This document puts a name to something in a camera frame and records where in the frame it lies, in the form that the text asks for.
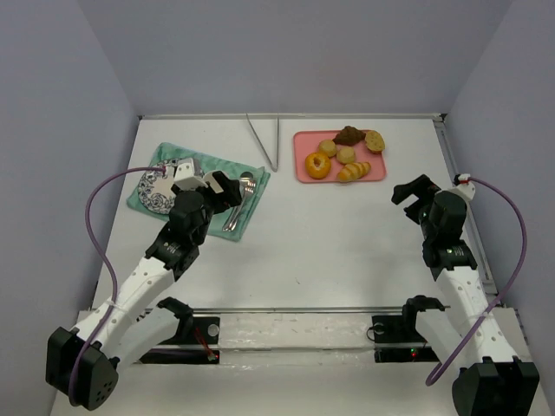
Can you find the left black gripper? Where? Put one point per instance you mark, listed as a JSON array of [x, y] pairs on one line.
[[228, 193]]

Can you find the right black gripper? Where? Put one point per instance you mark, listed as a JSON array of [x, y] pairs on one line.
[[416, 198]]

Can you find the metal tongs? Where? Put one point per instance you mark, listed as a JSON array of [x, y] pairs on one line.
[[270, 148]]

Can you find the orange bagel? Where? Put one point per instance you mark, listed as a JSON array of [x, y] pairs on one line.
[[317, 165]]

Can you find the round muffin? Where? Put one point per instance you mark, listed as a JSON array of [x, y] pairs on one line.
[[346, 155], [327, 147]]

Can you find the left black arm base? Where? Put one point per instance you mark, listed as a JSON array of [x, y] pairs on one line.
[[193, 344]]

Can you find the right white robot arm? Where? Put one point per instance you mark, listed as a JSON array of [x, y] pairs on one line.
[[490, 378]]

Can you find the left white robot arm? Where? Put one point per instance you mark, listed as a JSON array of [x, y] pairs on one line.
[[85, 362]]

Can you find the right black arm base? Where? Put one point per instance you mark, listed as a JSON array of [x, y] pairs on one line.
[[395, 342]]

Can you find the seeded bread slice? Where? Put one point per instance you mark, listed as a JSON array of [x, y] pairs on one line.
[[374, 142]]

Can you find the brown chocolate bread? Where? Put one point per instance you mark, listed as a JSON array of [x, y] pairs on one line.
[[349, 136]]

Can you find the metal fork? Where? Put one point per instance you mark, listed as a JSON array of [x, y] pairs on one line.
[[248, 190]]

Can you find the metal spoon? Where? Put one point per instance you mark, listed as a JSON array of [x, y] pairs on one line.
[[245, 175]]

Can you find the striped croissant roll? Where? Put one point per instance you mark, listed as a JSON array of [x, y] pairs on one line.
[[353, 171]]

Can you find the blue floral plate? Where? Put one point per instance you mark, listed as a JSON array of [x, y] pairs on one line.
[[155, 188]]

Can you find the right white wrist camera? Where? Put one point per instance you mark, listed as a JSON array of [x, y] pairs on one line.
[[463, 187]]

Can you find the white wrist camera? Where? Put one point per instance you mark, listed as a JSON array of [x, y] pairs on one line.
[[188, 175], [463, 187]]

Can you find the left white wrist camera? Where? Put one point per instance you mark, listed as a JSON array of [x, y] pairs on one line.
[[188, 175]]

